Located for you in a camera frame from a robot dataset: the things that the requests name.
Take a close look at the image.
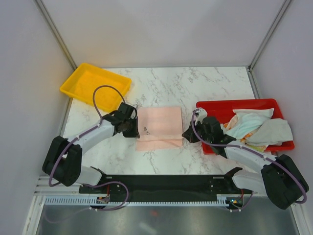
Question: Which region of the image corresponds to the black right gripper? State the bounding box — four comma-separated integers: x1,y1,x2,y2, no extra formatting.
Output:
182,119,212,143

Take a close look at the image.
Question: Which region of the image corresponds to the red plastic tray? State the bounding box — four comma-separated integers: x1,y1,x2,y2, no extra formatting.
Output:
196,98,295,155

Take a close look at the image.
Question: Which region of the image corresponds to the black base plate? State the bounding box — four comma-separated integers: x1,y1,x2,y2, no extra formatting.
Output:
78,166,255,203

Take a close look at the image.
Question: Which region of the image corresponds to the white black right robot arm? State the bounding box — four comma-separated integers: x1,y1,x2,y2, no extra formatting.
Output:
182,110,309,210

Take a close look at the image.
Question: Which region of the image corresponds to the aluminium frame post left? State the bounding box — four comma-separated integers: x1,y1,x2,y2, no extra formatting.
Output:
33,0,78,70

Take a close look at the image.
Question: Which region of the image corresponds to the grey terry towel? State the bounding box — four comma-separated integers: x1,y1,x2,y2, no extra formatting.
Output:
246,118,293,146

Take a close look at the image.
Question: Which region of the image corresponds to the pink waffle towel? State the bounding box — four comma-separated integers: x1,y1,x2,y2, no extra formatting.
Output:
136,106,183,151

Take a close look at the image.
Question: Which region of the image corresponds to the aluminium frame post right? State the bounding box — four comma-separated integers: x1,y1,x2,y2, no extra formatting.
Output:
247,0,293,73

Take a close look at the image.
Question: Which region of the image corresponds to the orange patterned towel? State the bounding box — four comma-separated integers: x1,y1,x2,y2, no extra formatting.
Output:
221,113,270,152

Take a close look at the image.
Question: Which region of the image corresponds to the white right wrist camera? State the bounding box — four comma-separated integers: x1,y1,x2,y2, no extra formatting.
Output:
195,108,207,122

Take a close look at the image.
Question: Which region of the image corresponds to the light blue white towel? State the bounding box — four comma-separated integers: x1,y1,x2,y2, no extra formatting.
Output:
223,108,274,140

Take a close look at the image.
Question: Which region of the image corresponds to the yellow plastic tray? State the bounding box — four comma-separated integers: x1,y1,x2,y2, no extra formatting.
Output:
60,63,132,112

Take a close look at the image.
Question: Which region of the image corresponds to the white slotted cable duct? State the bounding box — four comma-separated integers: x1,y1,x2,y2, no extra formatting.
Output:
44,195,235,207

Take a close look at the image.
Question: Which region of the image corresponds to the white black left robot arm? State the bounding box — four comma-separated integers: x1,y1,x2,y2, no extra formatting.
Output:
42,102,140,193

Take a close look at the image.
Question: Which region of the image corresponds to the aluminium frame post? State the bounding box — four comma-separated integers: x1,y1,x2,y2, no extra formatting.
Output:
247,0,293,73
33,0,78,70

